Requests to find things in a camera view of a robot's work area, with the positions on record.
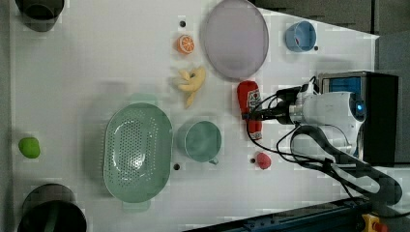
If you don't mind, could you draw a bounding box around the black robot base lower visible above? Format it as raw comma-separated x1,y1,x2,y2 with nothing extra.
17,184,87,232

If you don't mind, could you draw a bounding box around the green plastic strainer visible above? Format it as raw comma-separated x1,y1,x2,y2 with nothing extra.
102,94,173,213

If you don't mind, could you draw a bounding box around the green mug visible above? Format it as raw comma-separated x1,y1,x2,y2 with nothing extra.
176,121,222,165

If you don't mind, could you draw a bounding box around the blue cup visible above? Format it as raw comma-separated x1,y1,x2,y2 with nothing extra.
285,21,316,52

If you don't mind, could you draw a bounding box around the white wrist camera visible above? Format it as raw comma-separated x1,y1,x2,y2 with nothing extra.
276,84,318,103

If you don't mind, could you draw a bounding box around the green lime toy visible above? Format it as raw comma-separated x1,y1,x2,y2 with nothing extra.
18,137,41,159

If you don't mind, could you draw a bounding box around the silver black toaster oven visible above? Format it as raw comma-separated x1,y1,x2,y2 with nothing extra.
318,71,398,167

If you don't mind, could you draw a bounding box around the orange slice toy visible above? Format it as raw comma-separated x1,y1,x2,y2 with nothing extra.
176,35,195,54

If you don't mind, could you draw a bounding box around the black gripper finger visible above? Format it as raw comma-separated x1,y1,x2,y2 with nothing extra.
242,112,263,121

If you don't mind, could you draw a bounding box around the red plush ketchup bottle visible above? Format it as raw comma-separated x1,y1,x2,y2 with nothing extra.
237,80,262,140

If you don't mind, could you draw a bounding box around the blue metal frame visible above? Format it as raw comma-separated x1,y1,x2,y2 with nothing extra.
184,197,371,232

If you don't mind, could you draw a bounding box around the black robot base upper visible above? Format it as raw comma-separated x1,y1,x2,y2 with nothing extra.
15,0,65,32

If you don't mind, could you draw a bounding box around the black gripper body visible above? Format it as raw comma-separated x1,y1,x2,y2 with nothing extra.
263,101,293,125

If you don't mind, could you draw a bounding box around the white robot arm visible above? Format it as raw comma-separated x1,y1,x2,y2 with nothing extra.
242,89,402,205

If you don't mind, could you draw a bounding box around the red strawberry toy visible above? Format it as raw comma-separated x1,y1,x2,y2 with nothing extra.
256,153,272,169

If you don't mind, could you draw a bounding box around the black cable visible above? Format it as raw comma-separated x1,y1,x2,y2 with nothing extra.
245,93,356,199

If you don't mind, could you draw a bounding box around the yellow red emergency button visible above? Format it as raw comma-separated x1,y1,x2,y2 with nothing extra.
362,214,389,232

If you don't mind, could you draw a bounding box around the purple round plate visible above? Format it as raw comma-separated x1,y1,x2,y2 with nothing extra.
201,0,269,79

